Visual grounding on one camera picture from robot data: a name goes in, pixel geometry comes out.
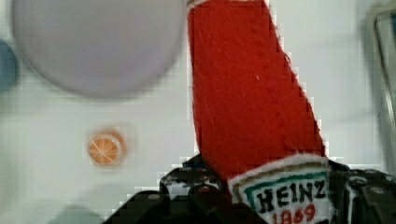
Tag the red plush ketchup bottle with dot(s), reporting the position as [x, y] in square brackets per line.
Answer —
[254, 125]

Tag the blue plastic cup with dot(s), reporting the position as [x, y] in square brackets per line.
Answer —
[8, 67]

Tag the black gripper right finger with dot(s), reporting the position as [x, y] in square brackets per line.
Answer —
[362, 196]

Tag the orange slice toy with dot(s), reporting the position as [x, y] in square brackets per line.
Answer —
[107, 148]

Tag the grey round plate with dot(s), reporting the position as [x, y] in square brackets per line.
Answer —
[99, 48]

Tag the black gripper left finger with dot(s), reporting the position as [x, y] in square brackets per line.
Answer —
[189, 194]

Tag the green colander basket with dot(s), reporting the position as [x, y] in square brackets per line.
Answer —
[74, 214]

